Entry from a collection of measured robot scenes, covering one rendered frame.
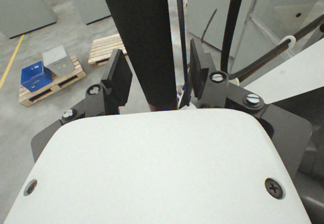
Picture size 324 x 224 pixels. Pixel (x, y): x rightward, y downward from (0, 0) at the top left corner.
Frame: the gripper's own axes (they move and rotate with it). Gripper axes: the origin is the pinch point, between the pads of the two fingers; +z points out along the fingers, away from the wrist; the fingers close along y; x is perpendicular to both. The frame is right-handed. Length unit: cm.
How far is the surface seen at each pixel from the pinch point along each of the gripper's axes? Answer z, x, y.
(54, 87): 161, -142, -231
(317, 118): -0.1, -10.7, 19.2
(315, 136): -2.6, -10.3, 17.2
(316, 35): 42, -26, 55
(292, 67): 22.9, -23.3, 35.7
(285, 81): 20.1, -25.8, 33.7
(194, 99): 25.4, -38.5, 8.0
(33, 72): 200, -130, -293
